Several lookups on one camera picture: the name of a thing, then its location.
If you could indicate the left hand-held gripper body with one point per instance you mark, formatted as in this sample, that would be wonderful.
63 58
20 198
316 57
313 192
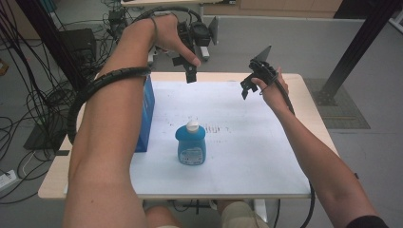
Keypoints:
199 33

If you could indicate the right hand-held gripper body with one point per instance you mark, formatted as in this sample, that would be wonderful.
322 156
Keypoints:
263 68

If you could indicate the blue cardboard box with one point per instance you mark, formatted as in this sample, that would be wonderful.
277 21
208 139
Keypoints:
146 114

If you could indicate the blue bottle with white cap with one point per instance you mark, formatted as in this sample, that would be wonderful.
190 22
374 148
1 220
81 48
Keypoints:
190 147

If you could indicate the person's right hand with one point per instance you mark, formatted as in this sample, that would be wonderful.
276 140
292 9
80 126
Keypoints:
275 95

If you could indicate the person's left hand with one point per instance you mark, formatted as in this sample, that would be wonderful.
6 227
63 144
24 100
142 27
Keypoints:
168 34

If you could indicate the white background table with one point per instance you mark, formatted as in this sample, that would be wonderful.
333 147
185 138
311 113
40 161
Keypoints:
164 2

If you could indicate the white table mat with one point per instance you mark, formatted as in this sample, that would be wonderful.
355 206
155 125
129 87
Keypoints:
247 142

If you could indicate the black box on floor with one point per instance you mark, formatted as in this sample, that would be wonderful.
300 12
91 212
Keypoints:
77 44

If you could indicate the white table leg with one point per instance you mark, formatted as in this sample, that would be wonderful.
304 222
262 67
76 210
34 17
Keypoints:
260 209

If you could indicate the person's right leg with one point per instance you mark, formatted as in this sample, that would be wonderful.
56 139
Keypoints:
242 215

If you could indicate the person's leg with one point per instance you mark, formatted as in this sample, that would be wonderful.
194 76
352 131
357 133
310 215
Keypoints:
161 218
242 215

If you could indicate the black slanted metal stand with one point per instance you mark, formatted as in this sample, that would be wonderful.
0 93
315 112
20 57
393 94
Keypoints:
50 41

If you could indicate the person's left leg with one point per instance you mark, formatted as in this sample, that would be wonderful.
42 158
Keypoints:
161 218

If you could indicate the black sleeve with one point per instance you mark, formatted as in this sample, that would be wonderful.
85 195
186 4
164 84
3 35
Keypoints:
367 222

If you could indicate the white power strip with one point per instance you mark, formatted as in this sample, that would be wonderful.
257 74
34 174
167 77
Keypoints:
7 180

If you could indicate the black metal frame post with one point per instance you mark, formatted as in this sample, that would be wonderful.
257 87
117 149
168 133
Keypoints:
358 47

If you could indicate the black flat base plate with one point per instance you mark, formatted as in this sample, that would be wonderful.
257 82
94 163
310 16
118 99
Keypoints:
41 139

